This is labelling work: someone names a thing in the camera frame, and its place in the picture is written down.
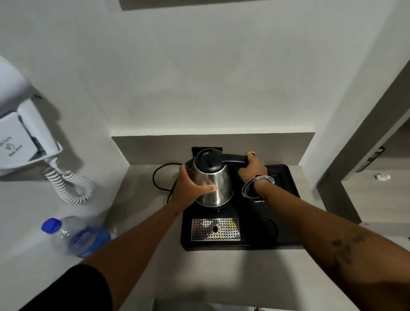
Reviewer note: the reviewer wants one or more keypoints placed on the person's left hand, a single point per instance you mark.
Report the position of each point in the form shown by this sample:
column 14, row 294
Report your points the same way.
column 186, row 190

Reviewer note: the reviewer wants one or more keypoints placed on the person's right hand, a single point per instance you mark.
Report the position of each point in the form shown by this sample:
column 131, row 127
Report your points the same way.
column 254, row 170

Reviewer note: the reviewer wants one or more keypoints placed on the person's left thumb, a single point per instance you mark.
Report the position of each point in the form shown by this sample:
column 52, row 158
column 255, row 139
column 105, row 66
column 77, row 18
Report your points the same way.
column 206, row 189

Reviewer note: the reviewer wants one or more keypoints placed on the person's right fingers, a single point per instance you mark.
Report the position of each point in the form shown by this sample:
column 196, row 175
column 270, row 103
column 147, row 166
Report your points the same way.
column 251, row 159

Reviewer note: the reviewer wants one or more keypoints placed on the stainless steel electric kettle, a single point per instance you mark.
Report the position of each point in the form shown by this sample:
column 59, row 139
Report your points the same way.
column 213, row 179

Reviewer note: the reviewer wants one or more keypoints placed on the person's right forearm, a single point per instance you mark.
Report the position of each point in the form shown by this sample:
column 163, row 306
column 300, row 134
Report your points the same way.
column 333, row 246

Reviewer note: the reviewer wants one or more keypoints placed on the person's left forearm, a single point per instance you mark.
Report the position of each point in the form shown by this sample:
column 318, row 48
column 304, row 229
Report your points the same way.
column 134, row 250

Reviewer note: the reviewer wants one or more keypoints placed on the silver wrist bangle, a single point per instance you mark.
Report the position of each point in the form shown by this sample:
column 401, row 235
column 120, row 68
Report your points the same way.
column 253, row 185

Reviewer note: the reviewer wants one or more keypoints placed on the perforated metal drip grate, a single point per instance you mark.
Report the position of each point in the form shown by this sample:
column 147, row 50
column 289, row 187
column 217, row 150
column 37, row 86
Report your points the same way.
column 215, row 229

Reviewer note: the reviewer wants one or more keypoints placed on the black kettle tray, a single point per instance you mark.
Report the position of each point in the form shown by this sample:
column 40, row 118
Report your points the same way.
column 256, row 224

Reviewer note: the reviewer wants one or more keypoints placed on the white cabinet latch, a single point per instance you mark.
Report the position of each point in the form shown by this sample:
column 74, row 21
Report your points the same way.
column 382, row 177

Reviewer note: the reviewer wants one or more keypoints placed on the clear blue-capped water bottle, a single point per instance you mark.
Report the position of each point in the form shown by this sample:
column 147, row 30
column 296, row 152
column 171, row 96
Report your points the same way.
column 75, row 235

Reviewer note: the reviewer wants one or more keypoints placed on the black sleeve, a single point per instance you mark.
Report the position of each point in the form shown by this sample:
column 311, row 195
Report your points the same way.
column 69, row 291

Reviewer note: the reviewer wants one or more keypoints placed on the white wall hair dryer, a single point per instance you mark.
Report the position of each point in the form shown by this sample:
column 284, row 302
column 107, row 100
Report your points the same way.
column 19, row 128

